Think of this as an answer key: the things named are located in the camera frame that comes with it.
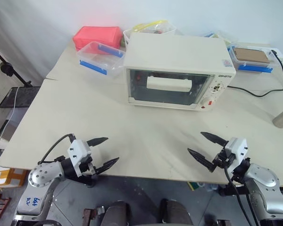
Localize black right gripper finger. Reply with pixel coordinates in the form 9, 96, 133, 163
200, 131, 228, 147
187, 147, 216, 173

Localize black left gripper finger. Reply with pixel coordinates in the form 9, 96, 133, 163
86, 137, 109, 147
94, 157, 120, 175

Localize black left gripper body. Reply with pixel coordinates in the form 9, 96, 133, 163
78, 161, 100, 188

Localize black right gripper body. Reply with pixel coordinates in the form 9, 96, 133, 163
212, 148, 236, 169

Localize white toaster oven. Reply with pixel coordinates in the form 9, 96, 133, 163
123, 32, 237, 112

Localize dark rounded shape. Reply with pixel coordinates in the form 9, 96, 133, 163
158, 198, 194, 226
100, 200, 131, 226

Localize empty clear blue-clip container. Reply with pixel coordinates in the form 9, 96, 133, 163
76, 41, 126, 79

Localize yellow cardboard box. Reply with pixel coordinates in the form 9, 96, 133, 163
0, 163, 29, 188

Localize clear container with brown board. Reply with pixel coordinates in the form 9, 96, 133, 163
227, 43, 283, 74

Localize brown board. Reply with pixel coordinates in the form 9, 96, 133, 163
233, 47, 270, 64

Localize red plastic box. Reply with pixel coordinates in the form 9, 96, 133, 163
73, 25, 123, 51

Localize black tripod stand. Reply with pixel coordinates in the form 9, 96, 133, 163
0, 43, 33, 88

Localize yellow-zip plastic bag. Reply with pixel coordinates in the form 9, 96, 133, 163
131, 19, 171, 32

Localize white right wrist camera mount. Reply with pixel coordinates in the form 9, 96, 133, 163
224, 137, 249, 174

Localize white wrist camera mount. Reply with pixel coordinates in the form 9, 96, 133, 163
67, 139, 93, 178
224, 137, 249, 174

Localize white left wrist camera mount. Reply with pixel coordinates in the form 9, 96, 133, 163
67, 139, 93, 178

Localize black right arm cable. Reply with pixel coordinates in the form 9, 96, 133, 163
224, 162, 260, 226

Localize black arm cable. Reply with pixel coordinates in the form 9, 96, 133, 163
224, 162, 260, 226
37, 133, 76, 166

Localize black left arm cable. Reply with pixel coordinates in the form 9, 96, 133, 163
37, 133, 76, 166

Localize thin white cable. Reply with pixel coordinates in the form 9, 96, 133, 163
0, 87, 21, 156

